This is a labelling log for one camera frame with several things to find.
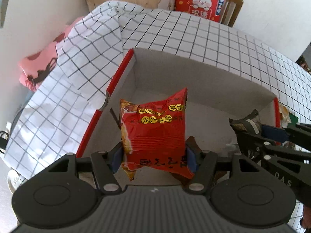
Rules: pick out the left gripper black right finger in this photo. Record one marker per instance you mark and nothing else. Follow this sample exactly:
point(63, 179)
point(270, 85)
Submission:
point(239, 190)

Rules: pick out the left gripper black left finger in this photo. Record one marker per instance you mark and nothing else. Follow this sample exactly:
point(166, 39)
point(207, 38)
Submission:
point(68, 190)

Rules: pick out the egg print snack packet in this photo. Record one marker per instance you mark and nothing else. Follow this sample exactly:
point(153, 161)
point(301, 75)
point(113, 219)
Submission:
point(284, 116)

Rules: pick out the dark green snack packet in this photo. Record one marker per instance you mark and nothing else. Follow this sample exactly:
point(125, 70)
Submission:
point(293, 120)

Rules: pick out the large red snack bag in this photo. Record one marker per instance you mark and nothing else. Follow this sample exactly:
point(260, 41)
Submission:
point(154, 135)

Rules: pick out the white black grid tablecloth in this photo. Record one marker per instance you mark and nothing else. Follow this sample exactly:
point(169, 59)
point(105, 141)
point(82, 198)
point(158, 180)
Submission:
point(56, 118)

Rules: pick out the red cardboard box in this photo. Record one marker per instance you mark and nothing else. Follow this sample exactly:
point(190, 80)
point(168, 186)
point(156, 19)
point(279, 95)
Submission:
point(214, 97)

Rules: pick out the wooden chair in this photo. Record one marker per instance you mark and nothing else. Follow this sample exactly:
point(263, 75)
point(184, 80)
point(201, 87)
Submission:
point(230, 11)

